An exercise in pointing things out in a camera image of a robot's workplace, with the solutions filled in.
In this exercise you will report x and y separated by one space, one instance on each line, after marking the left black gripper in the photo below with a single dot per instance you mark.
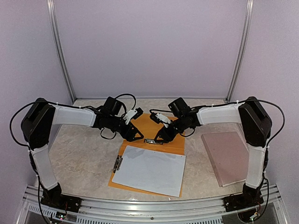
130 137

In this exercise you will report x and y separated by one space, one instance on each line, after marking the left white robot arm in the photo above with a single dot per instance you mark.
37 123

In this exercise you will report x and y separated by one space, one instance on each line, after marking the orange folder top clip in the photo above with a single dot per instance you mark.
117 163

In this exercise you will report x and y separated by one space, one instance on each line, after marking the right aluminium frame post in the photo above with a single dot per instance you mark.
242 49

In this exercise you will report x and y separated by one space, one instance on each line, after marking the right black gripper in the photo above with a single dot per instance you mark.
164 133

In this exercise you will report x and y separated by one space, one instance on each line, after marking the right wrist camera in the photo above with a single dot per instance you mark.
160 118

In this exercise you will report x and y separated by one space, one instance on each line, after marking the aluminium frame post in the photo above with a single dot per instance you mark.
242 49
59 49

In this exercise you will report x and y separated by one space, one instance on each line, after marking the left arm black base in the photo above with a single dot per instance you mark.
55 199

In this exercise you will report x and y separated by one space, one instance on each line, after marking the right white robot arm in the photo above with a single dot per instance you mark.
255 121

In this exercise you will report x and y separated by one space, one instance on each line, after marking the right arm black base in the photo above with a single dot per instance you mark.
248 198

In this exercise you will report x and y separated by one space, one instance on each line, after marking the orange folder spine clip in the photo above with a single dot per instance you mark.
152 141

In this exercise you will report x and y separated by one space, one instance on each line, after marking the left aluminium frame post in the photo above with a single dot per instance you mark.
59 49

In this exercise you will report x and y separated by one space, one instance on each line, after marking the white paper sheet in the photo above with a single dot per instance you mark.
151 171

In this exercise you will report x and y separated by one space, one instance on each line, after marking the front aluminium rail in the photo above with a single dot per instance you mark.
104 211

